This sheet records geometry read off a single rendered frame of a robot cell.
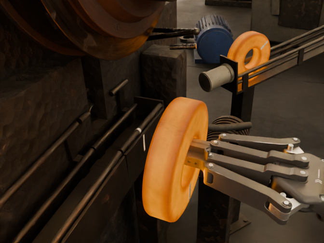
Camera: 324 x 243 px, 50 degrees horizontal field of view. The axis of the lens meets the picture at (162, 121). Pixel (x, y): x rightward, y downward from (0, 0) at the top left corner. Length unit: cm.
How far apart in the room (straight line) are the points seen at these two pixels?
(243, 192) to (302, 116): 191
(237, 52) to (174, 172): 71
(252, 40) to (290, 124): 116
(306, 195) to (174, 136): 14
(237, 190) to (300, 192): 6
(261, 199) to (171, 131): 12
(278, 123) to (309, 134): 19
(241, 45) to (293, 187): 71
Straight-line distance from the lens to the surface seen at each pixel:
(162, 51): 86
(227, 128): 100
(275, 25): 338
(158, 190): 37
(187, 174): 46
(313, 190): 39
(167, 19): 103
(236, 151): 41
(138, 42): 64
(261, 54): 112
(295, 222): 156
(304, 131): 213
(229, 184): 38
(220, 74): 102
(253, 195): 37
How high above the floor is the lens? 109
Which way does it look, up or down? 31 degrees down
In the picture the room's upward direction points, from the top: 2 degrees counter-clockwise
